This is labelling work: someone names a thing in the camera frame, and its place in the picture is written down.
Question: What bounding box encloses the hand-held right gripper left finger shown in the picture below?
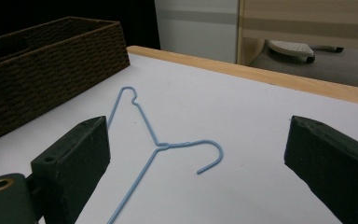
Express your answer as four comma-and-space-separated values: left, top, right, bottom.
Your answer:
30, 115, 111, 224

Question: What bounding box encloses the dark cloth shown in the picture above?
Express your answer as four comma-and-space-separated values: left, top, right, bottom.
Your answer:
0, 28, 31, 60

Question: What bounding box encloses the light blue wire hanger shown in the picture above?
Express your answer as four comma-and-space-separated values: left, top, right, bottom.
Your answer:
106, 86, 224, 224

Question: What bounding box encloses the light wooden cabinet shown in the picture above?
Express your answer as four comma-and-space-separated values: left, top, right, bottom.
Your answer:
236, 0, 358, 67

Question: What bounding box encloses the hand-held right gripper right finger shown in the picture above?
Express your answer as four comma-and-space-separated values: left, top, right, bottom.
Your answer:
283, 115, 358, 224

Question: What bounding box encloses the dark brown woven basket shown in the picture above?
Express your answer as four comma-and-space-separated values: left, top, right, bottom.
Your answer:
0, 16, 131, 147

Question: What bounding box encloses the white cabinet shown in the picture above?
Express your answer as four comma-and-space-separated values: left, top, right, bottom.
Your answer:
154, 0, 241, 64

